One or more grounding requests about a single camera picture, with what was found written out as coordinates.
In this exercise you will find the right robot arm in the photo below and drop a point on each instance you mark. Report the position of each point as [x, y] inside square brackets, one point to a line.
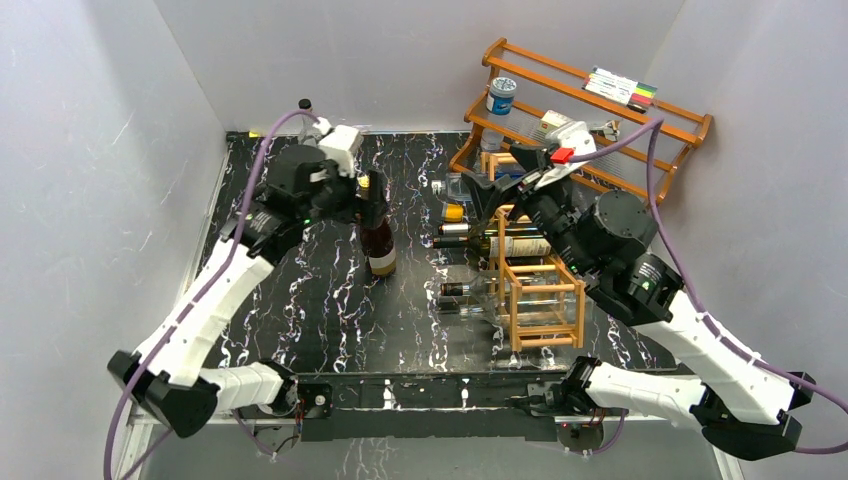
[738, 407]

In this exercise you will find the yellow capped bottle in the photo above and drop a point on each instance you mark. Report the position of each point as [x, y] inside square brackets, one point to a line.
[452, 213]

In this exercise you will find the green white box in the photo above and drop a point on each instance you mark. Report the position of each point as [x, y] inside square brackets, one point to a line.
[559, 128]

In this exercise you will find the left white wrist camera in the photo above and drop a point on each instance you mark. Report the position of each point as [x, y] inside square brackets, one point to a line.
[339, 143]

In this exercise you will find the green wine bottle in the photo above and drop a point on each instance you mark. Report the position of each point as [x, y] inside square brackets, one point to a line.
[492, 246]

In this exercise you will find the small clear plastic bottle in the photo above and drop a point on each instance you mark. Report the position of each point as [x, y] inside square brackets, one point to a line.
[491, 141]

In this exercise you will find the clear bottle bottom rack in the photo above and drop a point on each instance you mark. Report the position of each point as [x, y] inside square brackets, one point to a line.
[535, 313]

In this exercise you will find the orange wooden shelf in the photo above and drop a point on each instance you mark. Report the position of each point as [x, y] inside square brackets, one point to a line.
[531, 99]

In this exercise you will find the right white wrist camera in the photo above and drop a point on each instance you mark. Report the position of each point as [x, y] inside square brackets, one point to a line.
[564, 159]

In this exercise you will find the clear glass bottle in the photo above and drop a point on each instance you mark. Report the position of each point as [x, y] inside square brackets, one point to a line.
[313, 129]

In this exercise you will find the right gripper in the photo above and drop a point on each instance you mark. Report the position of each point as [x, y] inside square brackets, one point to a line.
[485, 195]

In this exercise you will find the dark red wine bottle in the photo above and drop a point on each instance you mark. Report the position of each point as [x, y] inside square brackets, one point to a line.
[377, 245]

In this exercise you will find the blue white jar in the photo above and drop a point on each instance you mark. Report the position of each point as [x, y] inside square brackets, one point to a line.
[500, 96]

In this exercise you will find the light wooden wine rack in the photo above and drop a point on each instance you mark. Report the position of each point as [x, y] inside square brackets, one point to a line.
[523, 338]

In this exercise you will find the clear bottle rack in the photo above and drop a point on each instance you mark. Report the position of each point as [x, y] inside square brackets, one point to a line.
[486, 290]
[535, 313]

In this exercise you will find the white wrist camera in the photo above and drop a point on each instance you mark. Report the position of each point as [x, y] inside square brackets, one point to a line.
[339, 143]
[564, 159]

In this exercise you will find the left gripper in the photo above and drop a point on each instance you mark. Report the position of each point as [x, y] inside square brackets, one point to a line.
[349, 185]

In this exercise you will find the marker pen pack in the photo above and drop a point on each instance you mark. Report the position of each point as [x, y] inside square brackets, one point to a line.
[635, 95]

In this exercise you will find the clear bottle lower rack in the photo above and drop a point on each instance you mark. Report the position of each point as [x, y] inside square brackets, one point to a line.
[486, 290]

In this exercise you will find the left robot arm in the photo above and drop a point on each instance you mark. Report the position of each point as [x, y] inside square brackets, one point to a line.
[166, 375]

